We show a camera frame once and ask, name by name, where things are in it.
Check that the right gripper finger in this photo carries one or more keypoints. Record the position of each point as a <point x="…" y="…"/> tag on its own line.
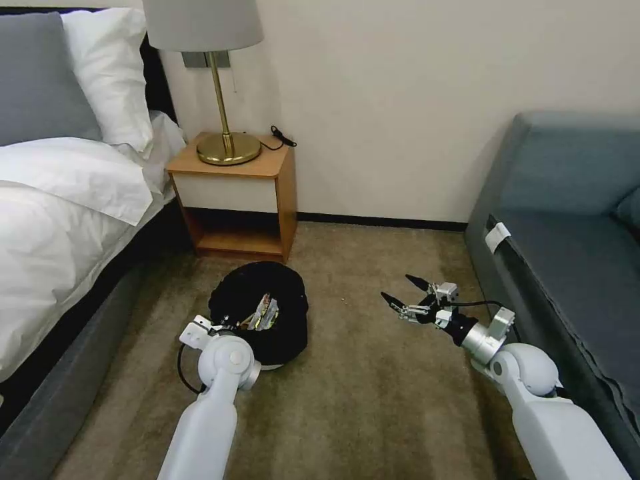
<point x="420" y="283"/>
<point x="400" y="304"/>

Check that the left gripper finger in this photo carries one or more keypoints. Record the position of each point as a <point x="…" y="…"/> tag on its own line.
<point x="247" y="322"/>

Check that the trash bin with black bag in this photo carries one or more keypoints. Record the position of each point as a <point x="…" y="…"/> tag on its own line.
<point x="285" y="305"/>

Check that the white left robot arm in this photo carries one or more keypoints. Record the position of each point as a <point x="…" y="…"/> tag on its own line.
<point x="210" y="400"/>

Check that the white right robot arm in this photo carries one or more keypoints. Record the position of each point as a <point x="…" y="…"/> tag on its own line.
<point x="550" y="410"/>

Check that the shiny snack wrapper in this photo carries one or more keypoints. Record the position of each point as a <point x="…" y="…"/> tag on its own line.
<point x="265" y="312"/>

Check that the black baseboard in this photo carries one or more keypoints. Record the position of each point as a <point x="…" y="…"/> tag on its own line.
<point x="380" y="219"/>

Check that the white sofa tag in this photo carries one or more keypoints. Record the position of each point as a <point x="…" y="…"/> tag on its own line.
<point x="497" y="239"/>

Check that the wooden nightstand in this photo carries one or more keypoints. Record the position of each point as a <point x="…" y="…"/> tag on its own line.
<point x="235" y="200"/>

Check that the grey sofa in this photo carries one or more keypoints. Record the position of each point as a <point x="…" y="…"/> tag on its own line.
<point x="565" y="225"/>

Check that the white duvet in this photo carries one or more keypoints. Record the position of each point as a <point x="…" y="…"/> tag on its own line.
<point x="65" y="210"/>

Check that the black headboard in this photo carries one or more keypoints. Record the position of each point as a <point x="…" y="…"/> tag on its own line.
<point x="157" y="85"/>

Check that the white pillow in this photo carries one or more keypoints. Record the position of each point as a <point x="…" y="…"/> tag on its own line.
<point x="110" y="75"/>

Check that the brass table lamp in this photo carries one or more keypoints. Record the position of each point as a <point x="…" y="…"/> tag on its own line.
<point x="205" y="25"/>

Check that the grey pillow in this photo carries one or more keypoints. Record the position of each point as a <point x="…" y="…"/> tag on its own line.
<point x="40" y="85"/>

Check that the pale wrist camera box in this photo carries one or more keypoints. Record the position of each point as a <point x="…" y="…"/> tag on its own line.
<point x="446" y="293"/>

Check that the grey bed frame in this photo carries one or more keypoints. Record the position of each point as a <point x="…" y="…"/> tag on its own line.
<point x="75" y="360"/>

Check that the metal wall switch plate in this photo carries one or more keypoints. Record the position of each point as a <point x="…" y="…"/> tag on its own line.
<point x="195" y="60"/>

